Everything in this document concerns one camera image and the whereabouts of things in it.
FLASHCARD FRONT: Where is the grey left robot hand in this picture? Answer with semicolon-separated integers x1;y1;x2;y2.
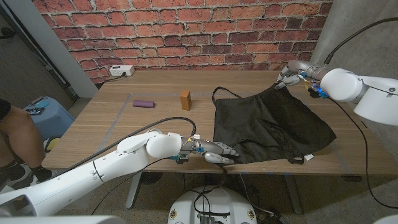
180;136;239;165

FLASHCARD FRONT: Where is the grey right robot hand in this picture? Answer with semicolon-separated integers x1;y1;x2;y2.
275;60;327;90

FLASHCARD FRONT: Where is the black apron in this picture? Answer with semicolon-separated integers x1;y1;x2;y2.
211;83;337;165

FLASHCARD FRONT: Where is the orange wooden block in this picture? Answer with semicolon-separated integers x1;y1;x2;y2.
180;90;192;111

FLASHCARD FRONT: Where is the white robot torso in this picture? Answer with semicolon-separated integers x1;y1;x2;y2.
167;185;258;224

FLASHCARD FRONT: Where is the purple cylinder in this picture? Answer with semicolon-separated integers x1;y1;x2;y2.
132;99;155;109

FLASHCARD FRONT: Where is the grey metal table leg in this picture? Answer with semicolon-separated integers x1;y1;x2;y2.
283;174;304;215
125;172;143;210

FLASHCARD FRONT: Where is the white power strip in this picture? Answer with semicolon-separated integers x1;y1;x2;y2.
109;64;136;77

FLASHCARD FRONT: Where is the yellow round object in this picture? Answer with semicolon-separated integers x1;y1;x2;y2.
46;138;60;152

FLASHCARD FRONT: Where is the blue plastic stool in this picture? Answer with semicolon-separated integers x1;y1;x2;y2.
23;96;75;147

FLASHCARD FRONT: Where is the dark grey sneaker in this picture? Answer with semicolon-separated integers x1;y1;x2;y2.
0;163;34;191
30;166;53;183

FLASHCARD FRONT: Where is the black phone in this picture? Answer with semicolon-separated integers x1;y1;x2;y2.
24;107;46;116

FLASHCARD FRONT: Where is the person bare leg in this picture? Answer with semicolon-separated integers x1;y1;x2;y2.
0;98;46;170

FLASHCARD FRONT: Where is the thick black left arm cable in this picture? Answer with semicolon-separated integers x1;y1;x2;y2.
46;116;197;183

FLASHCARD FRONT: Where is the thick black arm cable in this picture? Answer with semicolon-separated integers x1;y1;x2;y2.
323;17;398;65
46;116;197;183

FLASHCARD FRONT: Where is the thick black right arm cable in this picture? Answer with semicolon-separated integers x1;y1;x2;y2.
323;17;398;65

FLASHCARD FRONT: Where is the brick wall print backdrop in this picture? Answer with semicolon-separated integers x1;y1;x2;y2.
32;0;333;84

